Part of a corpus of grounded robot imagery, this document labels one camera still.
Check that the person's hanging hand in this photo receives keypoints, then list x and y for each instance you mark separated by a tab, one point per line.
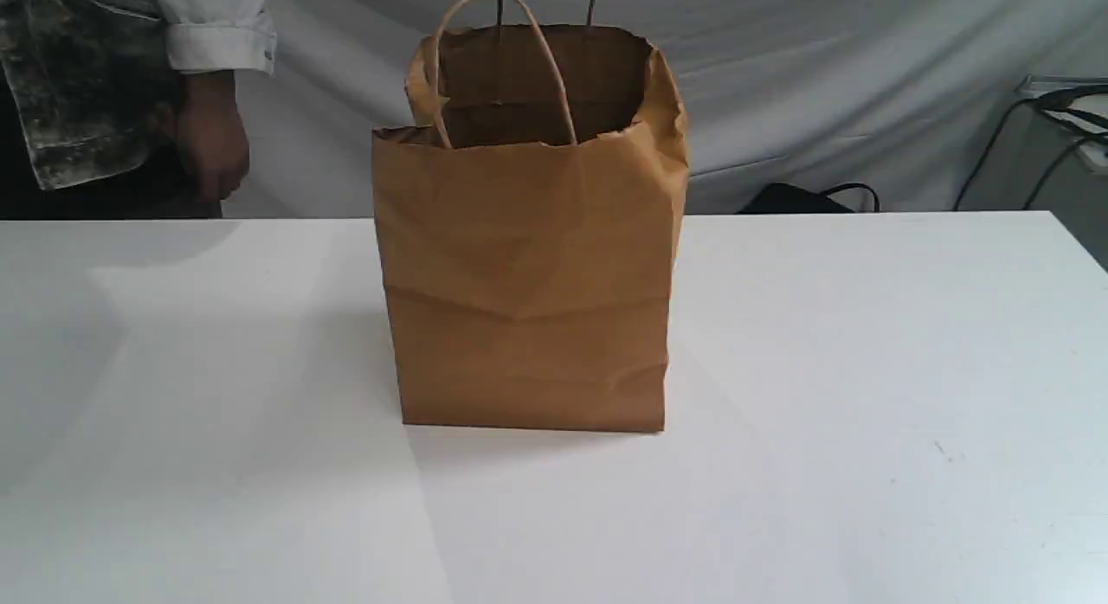
211	136

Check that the brown paper bag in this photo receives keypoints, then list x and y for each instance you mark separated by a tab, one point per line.
528	224

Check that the camouflage jacket person torso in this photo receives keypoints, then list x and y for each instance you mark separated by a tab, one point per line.
89	99

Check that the white shirt sleeve forearm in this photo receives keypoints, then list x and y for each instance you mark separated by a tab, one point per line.
207	36

